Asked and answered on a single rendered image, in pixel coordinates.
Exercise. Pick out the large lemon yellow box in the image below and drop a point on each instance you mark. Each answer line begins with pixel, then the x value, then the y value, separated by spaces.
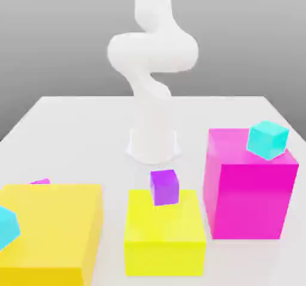
pixel 165 238

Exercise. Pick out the large magenta box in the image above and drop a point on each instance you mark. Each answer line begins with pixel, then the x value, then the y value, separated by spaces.
pixel 253 200

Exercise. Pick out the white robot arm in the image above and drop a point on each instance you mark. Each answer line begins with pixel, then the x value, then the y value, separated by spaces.
pixel 153 52

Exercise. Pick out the large golden yellow box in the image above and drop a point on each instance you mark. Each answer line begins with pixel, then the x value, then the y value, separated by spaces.
pixel 52 228

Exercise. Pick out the small pink cube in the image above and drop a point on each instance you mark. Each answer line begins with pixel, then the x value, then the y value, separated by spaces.
pixel 41 181

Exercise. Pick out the small purple cube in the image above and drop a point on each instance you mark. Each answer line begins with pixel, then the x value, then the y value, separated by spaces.
pixel 165 188

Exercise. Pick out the small sky blue cube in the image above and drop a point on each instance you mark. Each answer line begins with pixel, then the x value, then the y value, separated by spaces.
pixel 7 228

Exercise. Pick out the small turquoise cube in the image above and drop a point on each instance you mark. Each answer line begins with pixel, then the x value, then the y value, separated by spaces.
pixel 267 140

